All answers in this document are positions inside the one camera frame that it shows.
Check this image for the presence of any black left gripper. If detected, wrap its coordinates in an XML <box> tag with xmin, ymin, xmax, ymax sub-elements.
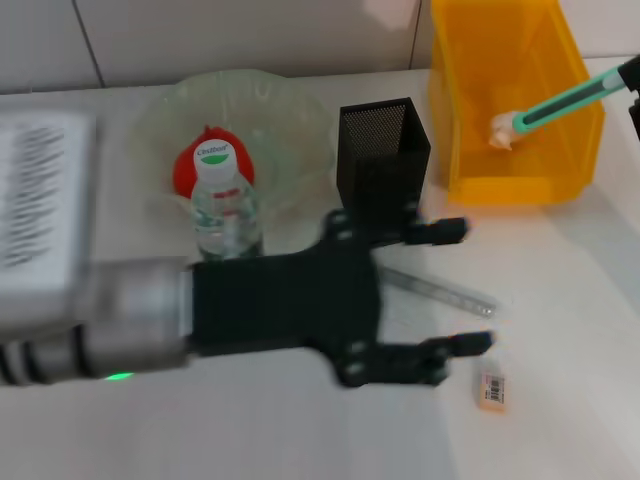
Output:
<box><xmin>192</xmin><ymin>209</ymin><xmax>387</xmax><ymax>389</ymax></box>

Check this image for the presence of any clear green-label water bottle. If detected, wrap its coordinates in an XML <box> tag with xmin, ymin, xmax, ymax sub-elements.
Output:
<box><xmin>191</xmin><ymin>140</ymin><xmax>265</xmax><ymax>262</ymax></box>

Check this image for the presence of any white paper ball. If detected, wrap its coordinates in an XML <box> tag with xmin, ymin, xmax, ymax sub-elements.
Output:
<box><xmin>488</xmin><ymin>112</ymin><xmax>522</xmax><ymax>151</ymax></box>

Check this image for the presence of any orange toy fruit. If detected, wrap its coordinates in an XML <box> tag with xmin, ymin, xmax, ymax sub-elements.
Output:
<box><xmin>173</xmin><ymin>124</ymin><xmax>256</xmax><ymax>199</ymax></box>

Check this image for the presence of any silver marker pen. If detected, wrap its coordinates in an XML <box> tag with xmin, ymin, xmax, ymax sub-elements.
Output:
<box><xmin>380</xmin><ymin>264</ymin><xmax>499</xmax><ymax>321</ymax></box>

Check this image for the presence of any beige eraser with barcode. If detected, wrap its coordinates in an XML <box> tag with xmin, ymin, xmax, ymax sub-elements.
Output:
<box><xmin>474</xmin><ymin>364</ymin><xmax>509</xmax><ymax>414</ymax></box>

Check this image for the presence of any black mesh pen holder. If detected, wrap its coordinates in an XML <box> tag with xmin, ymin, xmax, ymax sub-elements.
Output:
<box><xmin>337</xmin><ymin>96</ymin><xmax>432</xmax><ymax>229</ymax></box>

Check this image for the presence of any green glass fruit plate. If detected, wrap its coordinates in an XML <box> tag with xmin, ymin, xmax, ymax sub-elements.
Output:
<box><xmin>130</xmin><ymin>69</ymin><xmax>335</xmax><ymax>256</ymax></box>

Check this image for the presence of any yellow plastic bin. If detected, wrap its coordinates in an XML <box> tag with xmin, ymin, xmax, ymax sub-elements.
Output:
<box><xmin>427</xmin><ymin>0</ymin><xmax>607</xmax><ymax>206</ymax></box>

